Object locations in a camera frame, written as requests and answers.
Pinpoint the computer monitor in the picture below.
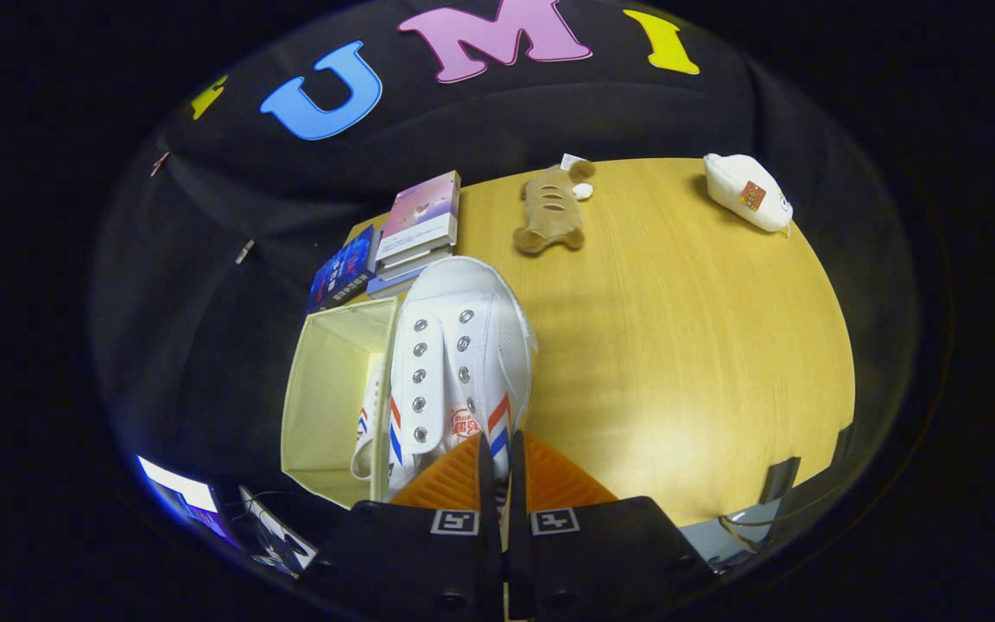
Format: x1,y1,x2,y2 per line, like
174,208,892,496
136,455,226,532

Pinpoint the white striped canvas shoe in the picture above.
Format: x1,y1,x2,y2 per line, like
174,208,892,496
385,257,539,504
351,354,396,481

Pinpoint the pink cover book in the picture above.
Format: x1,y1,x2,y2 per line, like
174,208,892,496
374,170,462,260

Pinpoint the cream fabric storage box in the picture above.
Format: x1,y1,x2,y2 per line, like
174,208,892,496
280,296,403,509

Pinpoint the black backdrop cloth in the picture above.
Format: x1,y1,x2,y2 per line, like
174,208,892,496
92,0,922,524

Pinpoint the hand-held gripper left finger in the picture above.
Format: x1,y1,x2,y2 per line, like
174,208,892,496
301,430,504,622

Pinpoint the light blue book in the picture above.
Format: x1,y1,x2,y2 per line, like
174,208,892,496
365,259,429,300

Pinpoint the white plush pouch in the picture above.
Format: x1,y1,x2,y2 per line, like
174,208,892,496
704,153,794,234

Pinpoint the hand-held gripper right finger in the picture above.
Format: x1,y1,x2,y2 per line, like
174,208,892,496
506,430,716,622

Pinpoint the blue hardcover book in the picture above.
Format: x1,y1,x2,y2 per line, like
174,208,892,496
306,225,379,314

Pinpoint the brown plush toy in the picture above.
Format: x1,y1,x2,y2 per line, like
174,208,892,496
512,158,596,256

